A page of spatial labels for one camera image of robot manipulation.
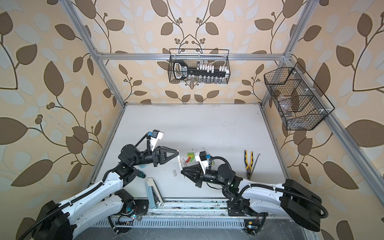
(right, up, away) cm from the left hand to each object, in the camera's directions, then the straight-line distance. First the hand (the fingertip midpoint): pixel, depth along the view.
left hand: (177, 155), depth 62 cm
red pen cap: (+3, -9, +27) cm, 29 cm away
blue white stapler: (-13, -25, +13) cm, 31 cm away
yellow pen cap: (+4, -7, +30) cm, 31 cm away
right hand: (+2, -9, +4) cm, 10 cm away
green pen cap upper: (+4, -6, +31) cm, 32 cm away
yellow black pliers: (+38, -13, +24) cm, 47 cm away
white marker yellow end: (+13, -4, +34) cm, 36 cm away
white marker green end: (+6, -5, +32) cm, 33 cm away
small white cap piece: (-5, -16, +24) cm, 30 cm away
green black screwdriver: (-16, -6, -3) cm, 17 cm away
